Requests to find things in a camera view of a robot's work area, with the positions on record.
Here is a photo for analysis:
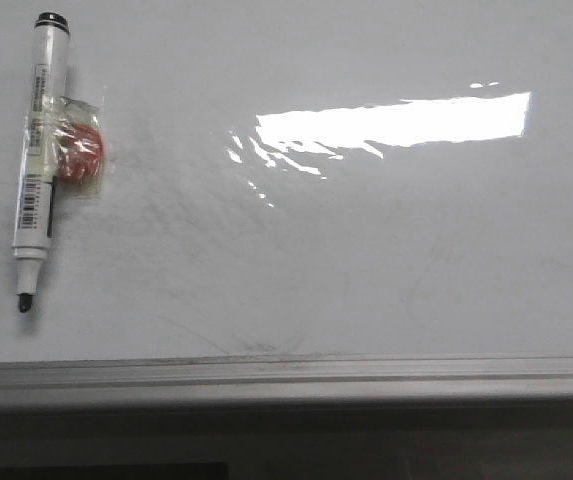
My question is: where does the white whiteboard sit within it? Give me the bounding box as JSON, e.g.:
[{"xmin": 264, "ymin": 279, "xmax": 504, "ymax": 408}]
[{"xmin": 0, "ymin": 1, "xmax": 573, "ymax": 411}]

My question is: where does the white black whiteboard marker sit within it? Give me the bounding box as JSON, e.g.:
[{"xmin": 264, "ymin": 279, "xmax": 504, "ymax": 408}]
[{"xmin": 12, "ymin": 12, "xmax": 70, "ymax": 314}]

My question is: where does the red magnet under clear tape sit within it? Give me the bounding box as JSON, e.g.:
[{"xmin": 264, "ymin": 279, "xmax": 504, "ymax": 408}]
[{"xmin": 21, "ymin": 96, "xmax": 107, "ymax": 198}]

